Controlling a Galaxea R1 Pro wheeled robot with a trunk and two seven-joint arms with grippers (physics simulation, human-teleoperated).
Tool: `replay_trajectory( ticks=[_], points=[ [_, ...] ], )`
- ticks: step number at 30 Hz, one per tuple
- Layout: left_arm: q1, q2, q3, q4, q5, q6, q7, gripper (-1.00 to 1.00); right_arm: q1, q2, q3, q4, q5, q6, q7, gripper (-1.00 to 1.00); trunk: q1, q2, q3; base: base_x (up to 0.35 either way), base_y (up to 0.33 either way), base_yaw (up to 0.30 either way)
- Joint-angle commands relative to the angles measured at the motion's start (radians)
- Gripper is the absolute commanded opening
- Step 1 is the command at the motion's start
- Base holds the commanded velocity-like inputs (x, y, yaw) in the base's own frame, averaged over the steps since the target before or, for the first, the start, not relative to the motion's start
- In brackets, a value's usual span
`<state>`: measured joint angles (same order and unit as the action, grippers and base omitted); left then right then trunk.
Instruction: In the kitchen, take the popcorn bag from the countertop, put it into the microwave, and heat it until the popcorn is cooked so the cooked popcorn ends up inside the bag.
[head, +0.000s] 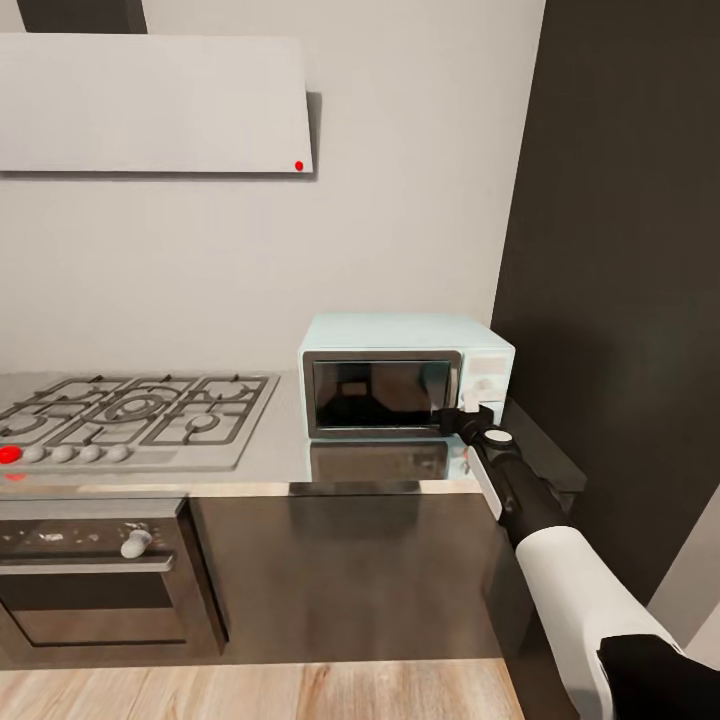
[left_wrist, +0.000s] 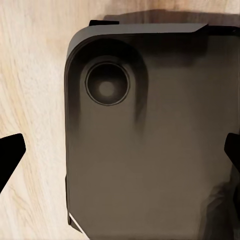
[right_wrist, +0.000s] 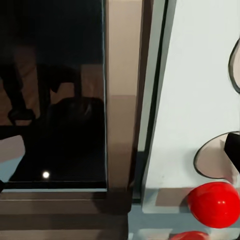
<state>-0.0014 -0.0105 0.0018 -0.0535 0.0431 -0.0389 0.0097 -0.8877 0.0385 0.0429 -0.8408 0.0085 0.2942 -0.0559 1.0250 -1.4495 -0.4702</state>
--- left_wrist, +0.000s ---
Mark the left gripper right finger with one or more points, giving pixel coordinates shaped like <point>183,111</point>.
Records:
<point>232,149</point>

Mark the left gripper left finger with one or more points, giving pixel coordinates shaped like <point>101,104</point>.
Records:
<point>12,149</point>

